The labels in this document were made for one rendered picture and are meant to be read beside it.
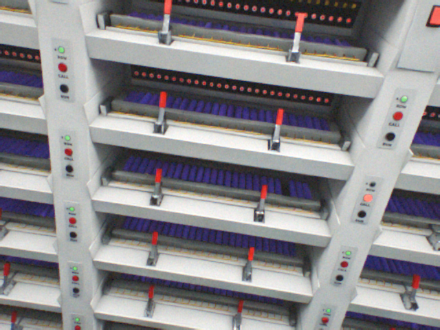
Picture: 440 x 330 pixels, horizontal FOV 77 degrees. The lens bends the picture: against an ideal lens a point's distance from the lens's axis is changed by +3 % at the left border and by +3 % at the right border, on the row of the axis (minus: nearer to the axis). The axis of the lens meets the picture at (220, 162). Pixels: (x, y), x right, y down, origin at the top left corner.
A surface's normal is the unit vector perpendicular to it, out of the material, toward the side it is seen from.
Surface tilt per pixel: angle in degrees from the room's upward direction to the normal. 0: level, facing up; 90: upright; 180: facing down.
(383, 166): 90
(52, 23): 90
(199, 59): 110
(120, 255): 19
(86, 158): 90
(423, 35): 90
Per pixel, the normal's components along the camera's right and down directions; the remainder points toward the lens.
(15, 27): -0.11, 0.62
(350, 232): -0.07, 0.33
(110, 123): 0.10, -0.77
